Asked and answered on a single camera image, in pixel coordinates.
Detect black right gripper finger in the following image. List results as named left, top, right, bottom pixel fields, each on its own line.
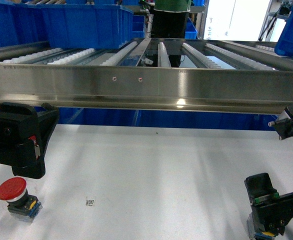
left=244, top=172, right=279, bottom=200

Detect red mushroom push button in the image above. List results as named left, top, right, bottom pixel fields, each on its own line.
left=0, top=177, right=43, bottom=223

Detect person in green shirt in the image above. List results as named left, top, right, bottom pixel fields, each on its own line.
left=151, top=0, right=193, bottom=68

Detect stainless steel roller shelf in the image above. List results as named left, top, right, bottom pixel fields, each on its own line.
left=0, top=38, right=293, bottom=114

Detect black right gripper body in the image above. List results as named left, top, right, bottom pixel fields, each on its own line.
left=251, top=192, right=293, bottom=235

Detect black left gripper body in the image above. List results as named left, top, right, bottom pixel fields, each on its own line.
left=0, top=102, right=60, bottom=179

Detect small blue bin background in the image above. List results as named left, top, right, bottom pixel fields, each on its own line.
left=184, top=18, right=198, bottom=40

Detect large blue bin upper left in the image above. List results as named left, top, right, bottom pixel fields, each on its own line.
left=0, top=0, right=133, bottom=49

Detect green mushroom push button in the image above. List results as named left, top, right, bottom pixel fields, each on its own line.
left=246, top=212, right=280, bottom=240

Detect blue bins under shelf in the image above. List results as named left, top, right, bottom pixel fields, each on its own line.
left=0, top=106, right=293, bottom=133

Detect small QR code sticker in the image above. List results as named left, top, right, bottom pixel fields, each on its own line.
left=85, top=197, right=96, bottom=207

